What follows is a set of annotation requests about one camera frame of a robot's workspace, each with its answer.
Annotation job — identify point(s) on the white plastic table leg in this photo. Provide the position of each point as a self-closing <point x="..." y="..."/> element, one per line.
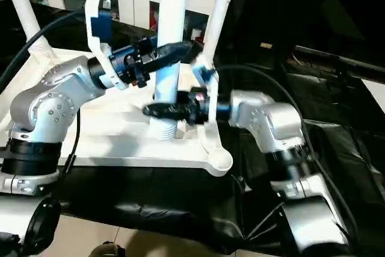
<point x="24" y="10"/>
<point x="218" y="16"/>
<point x="171" y="10"/>

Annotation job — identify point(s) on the dark rounded robot foot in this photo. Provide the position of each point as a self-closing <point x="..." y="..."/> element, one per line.
<point x="108" y="250"/>

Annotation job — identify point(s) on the black plastic mat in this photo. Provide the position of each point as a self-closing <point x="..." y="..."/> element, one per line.
<point x="337" y="161"/>

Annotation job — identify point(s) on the dark horizontal rail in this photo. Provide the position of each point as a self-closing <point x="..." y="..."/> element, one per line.
<point x="343" y="64"/>

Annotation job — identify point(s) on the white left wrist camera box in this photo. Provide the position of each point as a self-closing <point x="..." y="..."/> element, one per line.
<point x="99" y="34"/>

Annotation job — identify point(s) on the white plastic table top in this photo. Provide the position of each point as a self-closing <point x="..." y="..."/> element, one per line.
<point x="108" y="136"/>

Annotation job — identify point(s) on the small yellow label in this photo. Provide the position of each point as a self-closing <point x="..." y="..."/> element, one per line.
<point x="266" y="46"/>

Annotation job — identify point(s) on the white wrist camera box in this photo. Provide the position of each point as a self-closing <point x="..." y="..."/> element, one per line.
<point x="209" y="106"/>
<point x="99" y="34"/>

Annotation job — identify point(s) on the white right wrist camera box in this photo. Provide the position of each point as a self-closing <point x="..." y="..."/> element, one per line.
<point x="209" y="106"/>

